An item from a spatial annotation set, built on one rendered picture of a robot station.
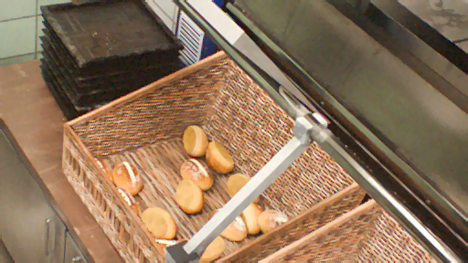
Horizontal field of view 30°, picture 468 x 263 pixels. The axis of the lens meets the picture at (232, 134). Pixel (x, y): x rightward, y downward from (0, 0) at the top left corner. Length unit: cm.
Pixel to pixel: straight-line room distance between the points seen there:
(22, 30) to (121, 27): 85
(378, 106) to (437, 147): 17
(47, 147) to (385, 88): 88
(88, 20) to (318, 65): 67
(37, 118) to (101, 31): 29
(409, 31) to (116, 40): 82
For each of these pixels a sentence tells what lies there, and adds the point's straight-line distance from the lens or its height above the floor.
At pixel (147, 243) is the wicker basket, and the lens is 180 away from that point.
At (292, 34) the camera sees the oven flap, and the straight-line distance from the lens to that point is 202.
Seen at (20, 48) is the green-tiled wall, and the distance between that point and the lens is 312.
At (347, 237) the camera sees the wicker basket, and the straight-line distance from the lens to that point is 186.
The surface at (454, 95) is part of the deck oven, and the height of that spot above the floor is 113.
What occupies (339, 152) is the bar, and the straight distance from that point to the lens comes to 138.
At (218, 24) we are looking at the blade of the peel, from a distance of 139.
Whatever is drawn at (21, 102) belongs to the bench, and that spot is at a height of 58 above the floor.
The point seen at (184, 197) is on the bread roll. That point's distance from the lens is 203.
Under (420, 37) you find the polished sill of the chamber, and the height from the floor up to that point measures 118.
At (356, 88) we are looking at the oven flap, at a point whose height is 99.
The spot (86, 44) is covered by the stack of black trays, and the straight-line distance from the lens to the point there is 220.
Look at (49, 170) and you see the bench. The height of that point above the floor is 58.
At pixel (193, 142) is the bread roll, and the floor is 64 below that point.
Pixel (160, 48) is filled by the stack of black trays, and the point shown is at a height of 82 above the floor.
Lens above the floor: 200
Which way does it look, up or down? 37 degrees down
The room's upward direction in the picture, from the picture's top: 11 degrees clockwise
